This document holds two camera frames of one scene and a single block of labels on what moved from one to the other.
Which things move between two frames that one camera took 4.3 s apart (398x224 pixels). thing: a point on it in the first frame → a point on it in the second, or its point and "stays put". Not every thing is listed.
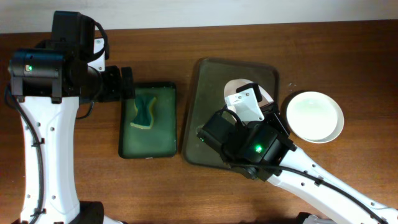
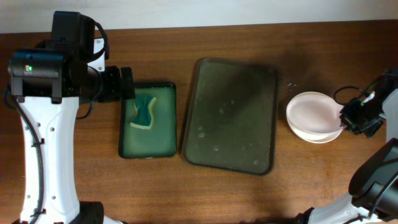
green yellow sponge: (143, 118) stays put
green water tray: (160, 140) stays put
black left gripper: (118, 91) stays put
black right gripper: (270, 116) → (346, 120)
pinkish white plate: (232, 86) → (314, 117)
